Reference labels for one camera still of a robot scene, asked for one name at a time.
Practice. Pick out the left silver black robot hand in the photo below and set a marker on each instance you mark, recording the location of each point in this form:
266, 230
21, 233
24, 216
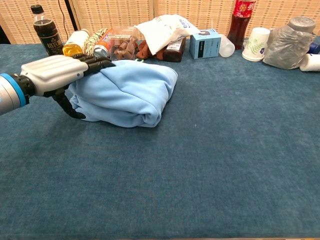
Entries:
55, 70

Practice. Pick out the light blue fleece pants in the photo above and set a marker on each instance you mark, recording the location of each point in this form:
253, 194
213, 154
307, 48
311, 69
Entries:
125, 95

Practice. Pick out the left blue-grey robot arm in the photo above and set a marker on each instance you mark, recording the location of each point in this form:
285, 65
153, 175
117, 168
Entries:
10, 95

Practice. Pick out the yellow juice bottle white label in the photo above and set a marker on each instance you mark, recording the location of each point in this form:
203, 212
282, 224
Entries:
75, 41

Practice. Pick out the dark tea bottle black cap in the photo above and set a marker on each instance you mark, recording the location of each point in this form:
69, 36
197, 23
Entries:
47, 32

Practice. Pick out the orange drink can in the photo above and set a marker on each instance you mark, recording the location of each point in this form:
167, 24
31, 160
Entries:
102, 47

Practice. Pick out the black tripod stand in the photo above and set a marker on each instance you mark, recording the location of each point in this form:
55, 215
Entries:
71, 15

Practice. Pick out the clear box of brown capsules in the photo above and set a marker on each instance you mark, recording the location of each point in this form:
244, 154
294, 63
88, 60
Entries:
122, 46

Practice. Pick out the woven bamboo folding screen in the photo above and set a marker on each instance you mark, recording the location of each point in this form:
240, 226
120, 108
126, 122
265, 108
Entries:
112, 12

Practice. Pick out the reddish brown cloth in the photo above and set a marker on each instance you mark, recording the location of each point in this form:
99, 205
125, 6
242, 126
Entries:
143, 51

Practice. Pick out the white printed pouch bag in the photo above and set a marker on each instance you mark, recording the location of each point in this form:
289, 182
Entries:
160, 35

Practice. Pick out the dark brown barcode box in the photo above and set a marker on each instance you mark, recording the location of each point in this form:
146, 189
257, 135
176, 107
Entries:
173, 51

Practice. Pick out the light blue carton box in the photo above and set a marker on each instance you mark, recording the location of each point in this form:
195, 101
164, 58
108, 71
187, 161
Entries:
203, 45

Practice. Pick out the teal table mat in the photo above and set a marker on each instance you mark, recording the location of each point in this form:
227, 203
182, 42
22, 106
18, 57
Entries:
160, 187

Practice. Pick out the cola bottle red cap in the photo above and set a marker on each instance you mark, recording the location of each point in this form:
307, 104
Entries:
238, 27

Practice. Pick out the white paper cup leaf print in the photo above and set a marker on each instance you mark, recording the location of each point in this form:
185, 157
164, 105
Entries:
255, 45

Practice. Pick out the grey plastic bag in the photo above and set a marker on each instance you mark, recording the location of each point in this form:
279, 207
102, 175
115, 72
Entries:
285, 50

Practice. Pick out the grey bag roll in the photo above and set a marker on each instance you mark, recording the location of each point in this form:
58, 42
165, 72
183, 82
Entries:
301, 23

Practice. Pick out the white plastic bottle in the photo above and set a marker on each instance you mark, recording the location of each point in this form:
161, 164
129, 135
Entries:
311, 63

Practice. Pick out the dark blue object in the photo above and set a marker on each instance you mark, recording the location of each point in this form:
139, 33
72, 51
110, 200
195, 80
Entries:
315, 48

